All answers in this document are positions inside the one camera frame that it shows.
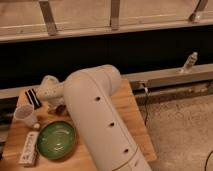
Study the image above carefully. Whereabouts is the green bowl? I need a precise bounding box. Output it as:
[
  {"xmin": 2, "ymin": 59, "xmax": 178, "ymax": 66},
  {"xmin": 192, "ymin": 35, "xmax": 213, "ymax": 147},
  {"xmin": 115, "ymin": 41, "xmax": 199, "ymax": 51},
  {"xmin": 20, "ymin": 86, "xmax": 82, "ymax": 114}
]
[{"xmin": 36, "ymin": 121, "xmax": 77, "ymax": 160}]

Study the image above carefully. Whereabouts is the small white bottle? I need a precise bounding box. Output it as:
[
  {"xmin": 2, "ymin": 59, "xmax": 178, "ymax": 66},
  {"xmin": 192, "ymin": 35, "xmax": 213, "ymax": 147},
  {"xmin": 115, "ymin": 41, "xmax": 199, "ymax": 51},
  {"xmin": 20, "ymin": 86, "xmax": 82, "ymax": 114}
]
[{"xmin": 181, "ymin": 52, "xmax": 198, "ymax": 73}]

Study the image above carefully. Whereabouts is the white ceramic cup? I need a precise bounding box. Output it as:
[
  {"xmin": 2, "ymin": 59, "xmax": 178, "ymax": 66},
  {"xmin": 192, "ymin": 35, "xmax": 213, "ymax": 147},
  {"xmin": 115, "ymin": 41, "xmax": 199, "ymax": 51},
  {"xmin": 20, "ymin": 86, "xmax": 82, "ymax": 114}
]
[{"xmin": 14, "ymin": 104, "xmax": 38, "ymax": 127}]

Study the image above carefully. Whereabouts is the small white ball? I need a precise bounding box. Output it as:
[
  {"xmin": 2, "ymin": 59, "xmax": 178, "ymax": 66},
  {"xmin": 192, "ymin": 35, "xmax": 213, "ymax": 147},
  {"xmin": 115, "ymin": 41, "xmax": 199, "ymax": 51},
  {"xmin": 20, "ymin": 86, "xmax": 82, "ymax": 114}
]
[{"xmin": 33, "ymin": 123, "xmax": 40, "ymax": 131}]

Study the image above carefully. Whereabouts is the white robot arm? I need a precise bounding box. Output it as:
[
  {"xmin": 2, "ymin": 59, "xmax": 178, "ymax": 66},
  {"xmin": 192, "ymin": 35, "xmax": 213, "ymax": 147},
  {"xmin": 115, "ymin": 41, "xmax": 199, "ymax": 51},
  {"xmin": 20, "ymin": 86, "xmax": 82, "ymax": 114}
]
[{"xmin": 36, "ymin": 65, "xmax": 152, "ymax": 171}]

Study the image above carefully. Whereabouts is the wooden table board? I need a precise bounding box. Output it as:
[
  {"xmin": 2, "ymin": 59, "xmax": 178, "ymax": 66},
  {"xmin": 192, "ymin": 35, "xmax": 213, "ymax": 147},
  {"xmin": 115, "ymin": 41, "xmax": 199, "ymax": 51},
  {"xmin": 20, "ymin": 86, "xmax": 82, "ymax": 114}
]
[{"xmin": 0, "ymin": 79, "xmax": 157, "ymax": 171}]

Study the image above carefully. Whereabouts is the white remote control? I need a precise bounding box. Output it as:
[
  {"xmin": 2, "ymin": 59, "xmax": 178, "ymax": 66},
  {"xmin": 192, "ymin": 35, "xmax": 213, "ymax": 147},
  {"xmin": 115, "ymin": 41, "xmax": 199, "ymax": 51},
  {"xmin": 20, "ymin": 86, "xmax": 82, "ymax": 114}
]
[{"xmin": 19, "ymin": 131, "xmax": 38, "ymax": 167}]

